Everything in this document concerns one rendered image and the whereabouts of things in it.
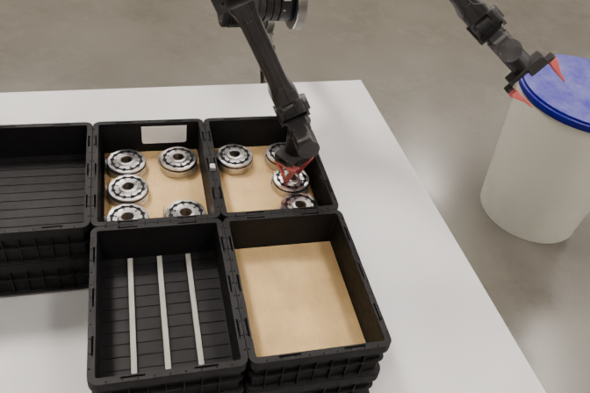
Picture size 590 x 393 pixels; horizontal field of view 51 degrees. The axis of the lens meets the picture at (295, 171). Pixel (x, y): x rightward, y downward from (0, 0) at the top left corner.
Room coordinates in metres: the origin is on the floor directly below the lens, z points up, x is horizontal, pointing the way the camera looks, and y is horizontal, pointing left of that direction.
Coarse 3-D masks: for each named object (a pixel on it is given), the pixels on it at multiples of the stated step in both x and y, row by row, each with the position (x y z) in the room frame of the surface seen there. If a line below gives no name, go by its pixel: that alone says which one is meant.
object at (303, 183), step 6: (276, 174) 1.30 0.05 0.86; (300, 174) 1.31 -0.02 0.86; (306, 174) 1.32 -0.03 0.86; (276, 180) 1.27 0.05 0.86; (282, 180) 1.28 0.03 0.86; (300, 180) 1.29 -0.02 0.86; (306, 180) 1.29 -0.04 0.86; (282, 186) 1.25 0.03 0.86; (288, 186) 1.26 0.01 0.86; (294, 186) 1.26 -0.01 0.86; (300, 186) 1.27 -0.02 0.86; (306, 186) 1.27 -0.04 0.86
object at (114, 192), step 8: (120, 176) 1.18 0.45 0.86; (128, 176) 1.19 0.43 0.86; (136, 176) 1.19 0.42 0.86; (112, 184) 1.15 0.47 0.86; (144, 184) 1.17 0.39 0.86; (112, 192) 1.12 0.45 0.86; (120, 192) 1.13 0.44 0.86; (136, 192) 1.14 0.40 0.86; (144, 192) 1.14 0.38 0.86; (120, 200) 1.10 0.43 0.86; (128, 200) 1.10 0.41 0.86; (136, 200) 1.11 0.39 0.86
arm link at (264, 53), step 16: (240, 0) 1.19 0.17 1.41; (240, 16) 1.17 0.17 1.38; (256, 16) 1.19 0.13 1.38; (256, 32) 1.19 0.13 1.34; (256, 48) 1.20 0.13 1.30; (272, 48) 1.22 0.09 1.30; (272, 64) 1.22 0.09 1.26; (272, 80) 1.22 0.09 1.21; (288, 80) 1.25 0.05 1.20; (272, 96) 1.23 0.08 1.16; (288, 96) 1.24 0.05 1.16; (288, 112) 1.25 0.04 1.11
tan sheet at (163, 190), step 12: (108, 156) 1.29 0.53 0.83; (156, 156) 1.33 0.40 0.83; (156, 168) 1.27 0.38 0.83; (108, 180) 1.20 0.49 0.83; (156, 180) 1.23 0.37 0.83; (168, 180) 1.24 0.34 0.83; (180, 180) 1.24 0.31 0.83; (192, 180) 1.25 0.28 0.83; (156, 192) 1.18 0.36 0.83; (168, 192) 1.19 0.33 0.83; (180, 192) 1.20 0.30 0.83; (192, 192) 1.20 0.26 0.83; (204, 192) 1.21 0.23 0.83; (108, 204) 1.11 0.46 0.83; (144, 204) 1.13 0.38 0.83; (156, 204) 1.14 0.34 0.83; (168, 204) 1.14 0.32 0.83; (204, 204) 1.16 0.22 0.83; (156, 216) 1.09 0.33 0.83
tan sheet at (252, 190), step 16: (256, 160) 1.38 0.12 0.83; (224, 176) 1.29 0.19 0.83; (240, 176) 1.30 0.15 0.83; (256, 176) 1.31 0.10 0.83; (224, 192) 1.22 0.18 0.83; (240, 192) 1.23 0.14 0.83; (256, 192) 1.24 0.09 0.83; (272, 192) 1.25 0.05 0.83; (240, 208) 1.17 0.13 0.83; (256, 208) 1.18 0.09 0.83; (272, 208) 1.19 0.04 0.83
